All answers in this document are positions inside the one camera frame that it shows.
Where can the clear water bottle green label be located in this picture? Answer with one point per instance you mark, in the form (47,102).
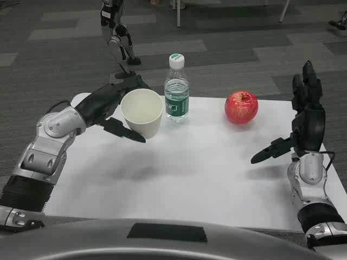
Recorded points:
(176,92)

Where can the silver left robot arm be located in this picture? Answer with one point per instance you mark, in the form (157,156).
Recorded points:
(40,157)

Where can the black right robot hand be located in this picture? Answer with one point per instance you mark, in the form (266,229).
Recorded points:
(309,119)

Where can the white table leg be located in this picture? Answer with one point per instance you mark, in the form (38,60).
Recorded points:
(284,10)
(178,13)

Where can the white paper cup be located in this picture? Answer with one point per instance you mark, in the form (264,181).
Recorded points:
(142,112)

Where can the black robot foot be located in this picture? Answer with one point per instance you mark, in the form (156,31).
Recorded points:
(338,22)

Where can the red apple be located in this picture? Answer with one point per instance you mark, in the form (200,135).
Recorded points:
(241,107)

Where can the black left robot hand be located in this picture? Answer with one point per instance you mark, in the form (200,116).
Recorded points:
(100,104)

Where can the humanoid robot legs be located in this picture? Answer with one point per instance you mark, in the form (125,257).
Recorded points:
(116,35)

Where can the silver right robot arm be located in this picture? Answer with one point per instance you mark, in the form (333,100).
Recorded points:
(311,195)

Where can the silver robot chest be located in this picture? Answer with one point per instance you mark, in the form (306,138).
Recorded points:
(151,241)

